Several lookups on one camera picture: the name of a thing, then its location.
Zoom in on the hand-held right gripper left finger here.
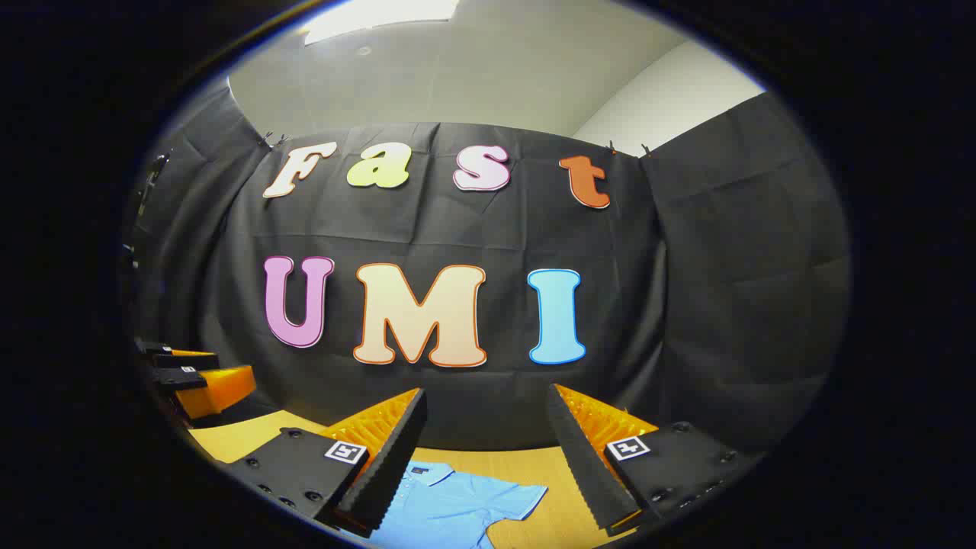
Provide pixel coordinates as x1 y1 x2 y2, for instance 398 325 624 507
225 387 428 538

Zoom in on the light blue T-shirt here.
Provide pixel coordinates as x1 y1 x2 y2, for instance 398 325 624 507
370 460 550 549

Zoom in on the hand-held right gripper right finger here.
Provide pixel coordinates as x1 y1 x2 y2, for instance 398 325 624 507
544 383 765 536

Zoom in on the black backdrop cloth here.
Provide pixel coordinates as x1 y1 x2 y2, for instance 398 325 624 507
126 84 851 458

